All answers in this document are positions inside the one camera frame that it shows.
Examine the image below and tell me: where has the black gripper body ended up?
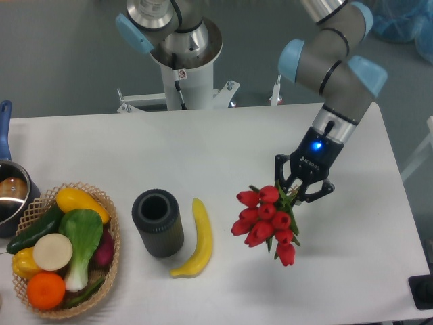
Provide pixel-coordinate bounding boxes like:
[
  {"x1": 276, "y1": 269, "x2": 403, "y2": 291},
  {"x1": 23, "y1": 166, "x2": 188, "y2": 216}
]
[{"x1": 288, "y1": 121, "x2": 344, "y2": 185}]

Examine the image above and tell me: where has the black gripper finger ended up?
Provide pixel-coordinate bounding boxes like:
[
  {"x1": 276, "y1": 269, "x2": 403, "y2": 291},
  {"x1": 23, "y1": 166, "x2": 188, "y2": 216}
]
[
  {"x1": 292, "y1": 179, "x2": 334, "y2": 206},
  {"x1": 274, "y1": 153, "x2": 300, "y2": 194}
]

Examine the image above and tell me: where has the red tulip bouquet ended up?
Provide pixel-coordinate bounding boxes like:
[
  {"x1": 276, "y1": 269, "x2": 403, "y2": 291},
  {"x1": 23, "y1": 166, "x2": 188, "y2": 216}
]
[{"x1": 231, "y1": 183, "x2": 300, "y2": 267}]

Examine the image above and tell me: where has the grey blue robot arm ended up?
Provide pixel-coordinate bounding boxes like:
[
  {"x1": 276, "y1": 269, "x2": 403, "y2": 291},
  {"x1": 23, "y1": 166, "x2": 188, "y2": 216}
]
[{"x1": 115, "y1": 1, "x2": 388, "y2": 204}]

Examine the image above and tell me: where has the yellow banana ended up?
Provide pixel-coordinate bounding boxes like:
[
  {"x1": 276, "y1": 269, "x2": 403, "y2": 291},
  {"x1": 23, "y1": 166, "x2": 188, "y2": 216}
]
[{"x1": 170, "y1": 198, "x2": 213, "y2": 278}]

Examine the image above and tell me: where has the dark grey ribbed vase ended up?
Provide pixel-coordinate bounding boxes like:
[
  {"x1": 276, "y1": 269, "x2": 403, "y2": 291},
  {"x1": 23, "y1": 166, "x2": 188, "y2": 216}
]
[{"x1": 131, "y1": 189, "x2": 184, "y2": 258}]

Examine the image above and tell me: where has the black device at edge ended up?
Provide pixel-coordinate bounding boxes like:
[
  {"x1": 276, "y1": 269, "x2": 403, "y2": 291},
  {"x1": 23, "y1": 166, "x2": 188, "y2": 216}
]
[{"x1": 408, "y1": 274, "x2": 432, "y2": 310}]

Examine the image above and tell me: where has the blue plastic bag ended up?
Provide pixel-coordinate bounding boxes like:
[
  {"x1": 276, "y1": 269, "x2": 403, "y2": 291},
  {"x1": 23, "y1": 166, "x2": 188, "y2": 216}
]
[{"x1": 369, "y1": 1, "x2": 432, "y2": 63}]

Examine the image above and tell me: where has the purple red sweet potato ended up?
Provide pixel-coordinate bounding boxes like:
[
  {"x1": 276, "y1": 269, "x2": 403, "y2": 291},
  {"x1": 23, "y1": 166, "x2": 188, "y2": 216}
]
[{"x1": 93, "y1": 228, "x2": 114, "y2": 267}]

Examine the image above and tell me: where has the green bok choy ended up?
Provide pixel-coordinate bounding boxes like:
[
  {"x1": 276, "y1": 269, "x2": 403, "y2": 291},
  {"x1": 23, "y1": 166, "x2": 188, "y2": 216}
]
[{"x1": 59, "y1": 209, "x2": 103, "y2": 292}]

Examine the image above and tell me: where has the yellow squash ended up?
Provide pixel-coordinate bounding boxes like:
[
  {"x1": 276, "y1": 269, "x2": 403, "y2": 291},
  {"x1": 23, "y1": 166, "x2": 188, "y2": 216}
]
[{"x1": 55, "y1": 188, "x2": 110, "y2": 225}]

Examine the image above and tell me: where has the woven wicker basket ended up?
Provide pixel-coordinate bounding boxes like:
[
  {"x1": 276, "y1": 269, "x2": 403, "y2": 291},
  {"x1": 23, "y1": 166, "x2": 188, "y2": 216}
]
[{"x1": 12, "y1": 182, "x2": 120, "y2": 320}]

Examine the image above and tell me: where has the green chili pepper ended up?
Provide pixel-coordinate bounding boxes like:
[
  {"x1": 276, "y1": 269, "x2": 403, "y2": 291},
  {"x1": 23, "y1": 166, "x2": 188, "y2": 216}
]
[{"x1": 63, "y1": 278, "x2": 105, "y2": 309}]

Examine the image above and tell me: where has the dark green cucumber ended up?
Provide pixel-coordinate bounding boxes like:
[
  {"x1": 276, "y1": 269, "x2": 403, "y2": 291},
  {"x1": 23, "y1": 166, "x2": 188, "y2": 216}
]
[{"x1": 6, "y1": 204, "x2": 64, "y2": 255}]

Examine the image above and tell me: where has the cream round slice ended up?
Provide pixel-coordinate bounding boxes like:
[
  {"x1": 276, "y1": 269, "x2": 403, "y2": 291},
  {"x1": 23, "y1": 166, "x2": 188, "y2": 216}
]
[{"x1": 32, "y1": 233, "x2": 73, "y2": 272}]

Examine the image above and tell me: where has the orange fruit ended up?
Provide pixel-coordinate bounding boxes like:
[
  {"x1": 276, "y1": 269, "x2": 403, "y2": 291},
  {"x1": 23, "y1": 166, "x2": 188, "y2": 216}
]
[{"x1": 26, "y1": 272, "x2": 66, "y2": 310}]

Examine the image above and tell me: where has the yellow bell pepper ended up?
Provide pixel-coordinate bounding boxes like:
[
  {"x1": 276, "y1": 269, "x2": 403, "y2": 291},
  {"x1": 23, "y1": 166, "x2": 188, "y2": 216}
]
[{"x1": 12, "y1": 247, "x2": 43, "y2": 280}]

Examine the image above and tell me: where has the white frame at right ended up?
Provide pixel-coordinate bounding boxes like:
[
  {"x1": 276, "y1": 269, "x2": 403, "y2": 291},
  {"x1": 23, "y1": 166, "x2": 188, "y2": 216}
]
[{"x1": 401, "y1": 116, "x2": 432, "y2": 182}]

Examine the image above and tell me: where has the black cable on pedestal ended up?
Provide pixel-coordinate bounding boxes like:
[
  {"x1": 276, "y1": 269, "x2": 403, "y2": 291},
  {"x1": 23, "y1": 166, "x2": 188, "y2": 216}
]
[{"x1": 170, "y1": 52, "x2": 187, "y2": 110}]

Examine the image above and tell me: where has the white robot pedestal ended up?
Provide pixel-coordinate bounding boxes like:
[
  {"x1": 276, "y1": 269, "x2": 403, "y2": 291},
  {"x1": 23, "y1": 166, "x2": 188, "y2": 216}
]
[{"x1": 116, "y1": 14, "x2": 240, "y2": 111}]

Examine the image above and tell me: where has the blue handled saucepan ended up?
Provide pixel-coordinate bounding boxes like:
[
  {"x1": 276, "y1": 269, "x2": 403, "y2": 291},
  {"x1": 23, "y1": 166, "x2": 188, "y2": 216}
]
[{"x1": 1, "y1": 100, "x2": 40, "y2": 238}]

